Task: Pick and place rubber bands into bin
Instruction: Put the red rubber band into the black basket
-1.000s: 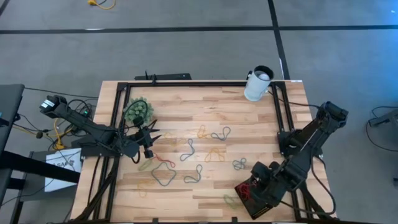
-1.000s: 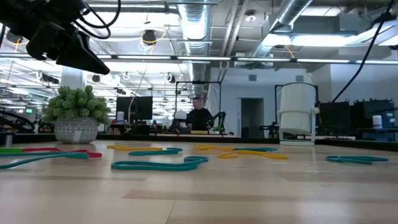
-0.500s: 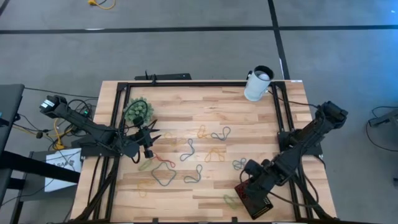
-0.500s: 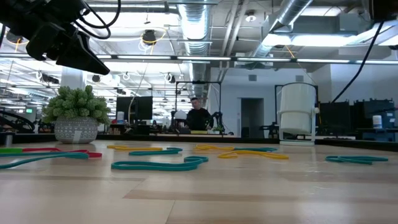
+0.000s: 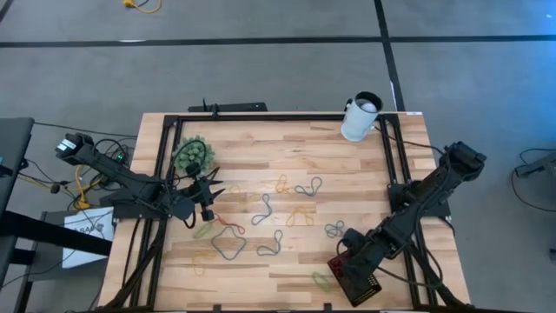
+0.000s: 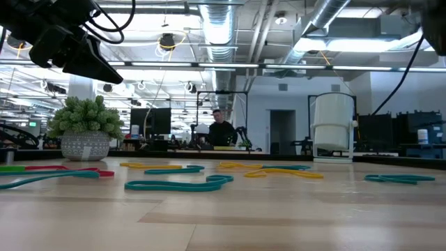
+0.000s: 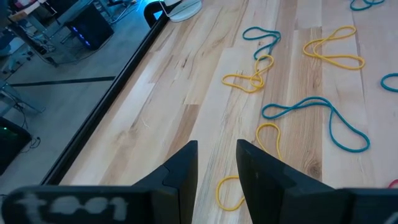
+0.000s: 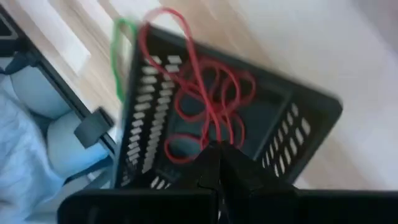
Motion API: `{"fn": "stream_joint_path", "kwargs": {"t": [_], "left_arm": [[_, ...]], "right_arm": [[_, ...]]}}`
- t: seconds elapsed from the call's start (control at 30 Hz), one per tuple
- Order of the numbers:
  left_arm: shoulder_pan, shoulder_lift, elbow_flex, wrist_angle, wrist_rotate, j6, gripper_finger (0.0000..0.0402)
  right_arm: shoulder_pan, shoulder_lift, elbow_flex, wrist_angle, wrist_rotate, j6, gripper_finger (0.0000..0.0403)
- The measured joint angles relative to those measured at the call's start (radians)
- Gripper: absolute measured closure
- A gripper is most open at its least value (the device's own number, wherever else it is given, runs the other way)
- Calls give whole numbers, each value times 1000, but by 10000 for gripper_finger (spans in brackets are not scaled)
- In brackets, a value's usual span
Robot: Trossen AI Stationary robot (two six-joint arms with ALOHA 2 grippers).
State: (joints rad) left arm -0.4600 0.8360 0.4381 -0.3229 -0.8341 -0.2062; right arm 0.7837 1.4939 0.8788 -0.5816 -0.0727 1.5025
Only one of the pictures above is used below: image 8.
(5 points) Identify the long red rubber band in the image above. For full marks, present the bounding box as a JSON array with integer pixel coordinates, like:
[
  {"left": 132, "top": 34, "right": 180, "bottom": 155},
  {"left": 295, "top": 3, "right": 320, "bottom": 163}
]
[{"left": 138, "top": 7, "right": 223, "bottom": 144}]

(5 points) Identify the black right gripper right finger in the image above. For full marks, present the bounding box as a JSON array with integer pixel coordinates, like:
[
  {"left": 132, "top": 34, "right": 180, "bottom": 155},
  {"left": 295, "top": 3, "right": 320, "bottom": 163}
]
[{"left": 221, "top": 142, "right": 296, "bottom": 191}]

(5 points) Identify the black plastic mesh basket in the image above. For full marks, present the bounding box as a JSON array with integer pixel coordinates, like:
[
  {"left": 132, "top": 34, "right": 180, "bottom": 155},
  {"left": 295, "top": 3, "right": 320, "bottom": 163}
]
[{"left": 111, "top": 22, "right": 344, "bottom": 191}]

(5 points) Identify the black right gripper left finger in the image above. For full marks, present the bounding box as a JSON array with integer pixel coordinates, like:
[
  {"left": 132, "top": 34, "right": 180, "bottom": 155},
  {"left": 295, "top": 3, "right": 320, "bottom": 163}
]
[{"left": 178, "top": 141, "right": 222, "bottom": 191}]

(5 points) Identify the green rubber band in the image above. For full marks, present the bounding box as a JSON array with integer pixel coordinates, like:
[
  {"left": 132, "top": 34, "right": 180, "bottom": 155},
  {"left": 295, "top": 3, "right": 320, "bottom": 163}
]
[{"left": 109, "top": 17, "right": 138, "bottom": 103}]

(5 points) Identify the black clamp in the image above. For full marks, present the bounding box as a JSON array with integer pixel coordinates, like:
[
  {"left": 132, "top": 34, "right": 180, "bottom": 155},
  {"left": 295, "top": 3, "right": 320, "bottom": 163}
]
[{"left": 73, "top": 107, "right": 115, "bottom": 149}]

